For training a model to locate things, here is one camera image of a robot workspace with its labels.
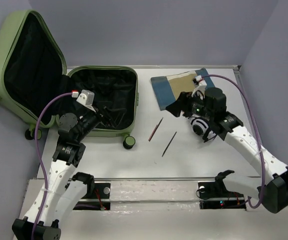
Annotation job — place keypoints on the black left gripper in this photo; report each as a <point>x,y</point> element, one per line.
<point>107,120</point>

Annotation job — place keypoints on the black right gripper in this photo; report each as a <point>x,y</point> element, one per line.
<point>176,107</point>

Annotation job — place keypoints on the blue tan cloth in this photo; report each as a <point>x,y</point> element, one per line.
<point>167,88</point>

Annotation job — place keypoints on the red chopstick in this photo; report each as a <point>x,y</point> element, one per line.
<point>155,129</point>

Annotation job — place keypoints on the black chopstick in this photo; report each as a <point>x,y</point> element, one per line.
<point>166,148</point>

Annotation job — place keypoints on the green hard-shell suitcase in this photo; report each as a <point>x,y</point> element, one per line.
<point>34,78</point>

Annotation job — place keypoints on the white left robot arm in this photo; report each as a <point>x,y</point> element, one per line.
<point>63,186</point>

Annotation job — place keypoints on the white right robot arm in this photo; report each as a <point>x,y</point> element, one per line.
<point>210,119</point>

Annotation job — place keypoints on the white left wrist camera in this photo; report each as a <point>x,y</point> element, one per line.
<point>86,98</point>

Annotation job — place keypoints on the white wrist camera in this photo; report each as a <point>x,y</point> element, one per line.
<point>86,98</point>
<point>200,86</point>

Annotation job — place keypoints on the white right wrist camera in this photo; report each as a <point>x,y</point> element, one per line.
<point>200,86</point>

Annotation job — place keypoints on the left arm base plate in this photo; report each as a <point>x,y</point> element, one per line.
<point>96,199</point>

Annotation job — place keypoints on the aluminium mounting rail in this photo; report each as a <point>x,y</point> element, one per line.
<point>156,179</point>

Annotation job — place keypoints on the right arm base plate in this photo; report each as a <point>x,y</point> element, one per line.
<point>213,197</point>

